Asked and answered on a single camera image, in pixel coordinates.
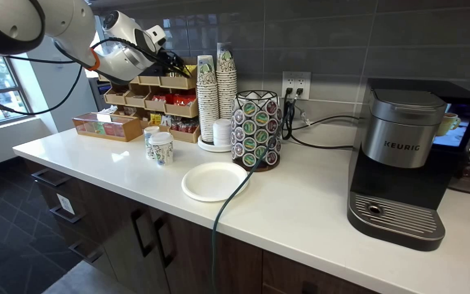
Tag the silver and black coffee maker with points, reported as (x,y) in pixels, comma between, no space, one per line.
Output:
(398,179)

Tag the black machine with screen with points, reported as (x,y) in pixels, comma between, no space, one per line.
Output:
(467,96)

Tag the white wall socket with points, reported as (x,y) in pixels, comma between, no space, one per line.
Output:
(296,78)

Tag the tiered wooden condiment organizer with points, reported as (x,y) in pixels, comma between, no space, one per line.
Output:
(182,109)

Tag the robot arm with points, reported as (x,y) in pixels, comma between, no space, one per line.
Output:
(72,24)

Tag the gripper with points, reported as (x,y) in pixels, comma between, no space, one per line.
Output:
(165,65)

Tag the white paper plate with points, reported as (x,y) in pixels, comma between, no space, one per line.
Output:
(213,181)

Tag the printed paper cup with lid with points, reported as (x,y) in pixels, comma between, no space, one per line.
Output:
(162,151)
(149,134)

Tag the wooden tea box clear lid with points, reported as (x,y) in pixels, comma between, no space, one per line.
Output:
(110,127)

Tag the heap of yellow sachets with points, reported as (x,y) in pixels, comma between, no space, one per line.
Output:
(191,69)
(156,119)

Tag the dark wooden cabinet door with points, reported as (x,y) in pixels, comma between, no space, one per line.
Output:
(202,261)
(112,237)

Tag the dark wooden drawer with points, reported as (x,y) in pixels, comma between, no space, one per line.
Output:
(84,200)
(76,237)
(288,273)
(39,165)

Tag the row of red sachets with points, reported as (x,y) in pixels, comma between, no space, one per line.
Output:
(176,99)
(185,125)

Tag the stack of printed paper cups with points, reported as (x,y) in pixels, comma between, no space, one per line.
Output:
(227,90)
(207,102)

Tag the stack of white cup lids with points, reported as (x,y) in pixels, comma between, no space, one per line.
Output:
(222,132)

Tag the white round tray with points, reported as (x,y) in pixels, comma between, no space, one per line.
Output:
(210,148)

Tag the white label sticker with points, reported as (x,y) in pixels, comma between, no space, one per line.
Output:
(66,203)

